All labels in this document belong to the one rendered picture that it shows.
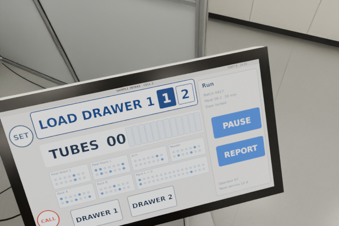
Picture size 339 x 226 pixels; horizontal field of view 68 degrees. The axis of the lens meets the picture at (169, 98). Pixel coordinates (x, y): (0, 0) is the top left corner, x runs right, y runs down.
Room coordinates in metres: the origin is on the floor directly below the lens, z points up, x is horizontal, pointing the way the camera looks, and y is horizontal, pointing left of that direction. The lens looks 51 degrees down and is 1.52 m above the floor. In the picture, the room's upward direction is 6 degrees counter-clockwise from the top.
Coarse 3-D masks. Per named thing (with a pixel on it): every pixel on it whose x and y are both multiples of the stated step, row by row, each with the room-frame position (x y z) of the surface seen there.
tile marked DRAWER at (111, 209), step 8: (112, 200) 0.16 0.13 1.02; (80, 208) 0.16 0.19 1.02; (88, 208) 0.16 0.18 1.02; (96, 208) 0.16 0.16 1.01; (104, 208) 0.15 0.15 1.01; (112, 208) 0.15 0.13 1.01; (120, 208) 0.15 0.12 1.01; (72, 216) 0.15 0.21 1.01; (80, 216) 0.15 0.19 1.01; (88, 216) 0.14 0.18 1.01; (96, 216) 0.14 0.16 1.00; (104, 216) 0.14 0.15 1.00; (112, 216) 0.14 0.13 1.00; (120, 216) 0.14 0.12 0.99; (80, 224) 0.13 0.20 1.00; (88, 224) 0.13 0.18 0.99; (96, 224) 0.13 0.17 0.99
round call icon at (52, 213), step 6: (42, 210) 0.16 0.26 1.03; (48, 210) 0.16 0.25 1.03; (54, 210) 0.16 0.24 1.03; (36, 216) 0.15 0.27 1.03; (42, 216) 0.15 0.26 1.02; (48, 216) 0.15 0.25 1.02; (54, 216) 0.15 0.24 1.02; (36, 222) 0.14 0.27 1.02; (42, 222) 0.14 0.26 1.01; (48, 222) 0.14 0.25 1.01; (54, 222) 0.14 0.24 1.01; (60, 222) 0.14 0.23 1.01
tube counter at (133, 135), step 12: (156, 120) 0.27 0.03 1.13; (168, 120) 0.27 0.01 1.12; (180, 120) 0.27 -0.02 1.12; (192, 120) 0.27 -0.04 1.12; (108, 132) 0.25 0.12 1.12; (120, 132) 0.25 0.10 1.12; (132, 132) 0.25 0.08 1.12; (144, 132) 0.25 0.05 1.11; (156, 132) 0.25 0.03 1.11; (168, 132) 0.25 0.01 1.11; (180, 132) 0.25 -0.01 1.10; (192, 132) 0.25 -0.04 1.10; (108, 144) 0.24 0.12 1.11; (120, 144) 0.24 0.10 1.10; (132, 144) 0.24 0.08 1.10; (144, 144) 0.24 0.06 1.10
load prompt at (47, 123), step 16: (192, 80) 0.32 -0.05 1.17; (112, 96) 0.30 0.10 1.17; (128, 96) 0.30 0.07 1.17; (144, 96) 0.30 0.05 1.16; (160, 96) 0.30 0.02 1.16; (176, 96) 0.30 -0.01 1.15; (192, 96) 0.30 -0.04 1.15; (32, 112) 0.28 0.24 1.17; (48, 112) 0.28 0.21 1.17; (64, 112) 0.28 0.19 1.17; (80, 112) 0.28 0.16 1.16; (96, 112) 0.28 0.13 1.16; (112, 112) 0.28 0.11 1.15; (128, 112) 0.28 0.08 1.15; (144, 112) 0.28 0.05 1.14; (160, 112) 0.28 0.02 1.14; (48, 128) 0.26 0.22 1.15; (64, 128) 0.26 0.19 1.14; (80, 128) 0.26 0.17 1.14
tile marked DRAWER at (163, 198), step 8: (144, 192) 0.17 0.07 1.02; (152, 192) 0.17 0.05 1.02; (160, 192) 0.17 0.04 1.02; (168, 192) 0.17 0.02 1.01; (128, 200) 0.16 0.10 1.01; (136, 200) 0.16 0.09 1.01; (144, 200) 0.16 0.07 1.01; (152, 200) 0.16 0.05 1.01; (160, 200) 0.16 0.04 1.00; (168, 200) 0.16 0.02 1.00; (176, 200) 0.16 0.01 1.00; (136, 208) 0.15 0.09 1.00; (144, 208) 0.15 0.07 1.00; (152, 208) 0.15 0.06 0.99; (160, 208) 0.15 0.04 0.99
